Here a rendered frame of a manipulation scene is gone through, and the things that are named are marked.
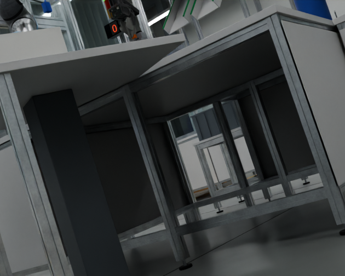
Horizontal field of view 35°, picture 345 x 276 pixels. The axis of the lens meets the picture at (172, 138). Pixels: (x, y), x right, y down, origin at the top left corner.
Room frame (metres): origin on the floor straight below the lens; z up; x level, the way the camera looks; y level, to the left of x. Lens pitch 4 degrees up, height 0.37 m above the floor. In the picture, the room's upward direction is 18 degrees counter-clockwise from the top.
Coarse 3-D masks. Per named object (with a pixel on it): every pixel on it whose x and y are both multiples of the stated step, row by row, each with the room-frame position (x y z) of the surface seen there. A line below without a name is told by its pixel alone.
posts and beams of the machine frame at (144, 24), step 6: (132, 0) 3.79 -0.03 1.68; (138, 0) 3.78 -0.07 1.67; (138, 6) 3.77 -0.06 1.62; (144, 12) 3.80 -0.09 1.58; (138, 18) 3.79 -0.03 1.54; (144, 18) 3.78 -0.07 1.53; (144, 24) 3.77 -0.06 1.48; (144, 30) 3.79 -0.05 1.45; (150, 30) 3.80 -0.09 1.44; (150, 36) 3.78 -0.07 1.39
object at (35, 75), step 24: (96, 48) 1.74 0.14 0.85; (120, 48) 1.78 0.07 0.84; (144, 48) 1.83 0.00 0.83; (168, 48) 1.94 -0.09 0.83; (0, 72) 1.57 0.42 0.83; (24, 72) 1.65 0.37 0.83; (48, 72) 1.74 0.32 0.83; (72, 72) 1.84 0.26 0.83; (96, 72) 1.95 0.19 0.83; (120, 72) 2.08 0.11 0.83; (144, 72) 2.21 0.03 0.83; (24, 96) 1.96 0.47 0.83; (96, 96) 2.39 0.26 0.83; (0, 120) 2.23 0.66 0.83
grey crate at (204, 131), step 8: (224, 104) 4.42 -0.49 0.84; (232, 104) 4.39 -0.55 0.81; (200, 112) 4.54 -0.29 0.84; (208, 112) 4.51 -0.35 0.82; (232, 112) 4.40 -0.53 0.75; (200, 120) 4.56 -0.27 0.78; (208, 120) 4.52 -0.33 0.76; (216, 120) 4.48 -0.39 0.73; (232, 120) 4.41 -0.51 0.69; (200, 128) 4.57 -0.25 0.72; (208, 128) 4.52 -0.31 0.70; (216, 128) 4.50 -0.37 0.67; (232, 128) 4.42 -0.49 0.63; (200, 136) 4.58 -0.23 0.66; (208, 136) 4.55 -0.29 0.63
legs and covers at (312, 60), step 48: (288, 48) 1.94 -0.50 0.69; (336, 48) 2.47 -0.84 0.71; (336, 96) 2.24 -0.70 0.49; (96, 144) 3.23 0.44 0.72; (144, 144) 2.33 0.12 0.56; (336, 144) 2.06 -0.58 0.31; (48, 192) 2.82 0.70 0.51; (144, 192) 3.49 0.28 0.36; (192, 192) 3.87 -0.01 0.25; (240, 192) 3.65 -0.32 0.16; (288, 192) 3.48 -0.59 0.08; (336, 192) 1.94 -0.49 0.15; (144, 240) 2.43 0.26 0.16
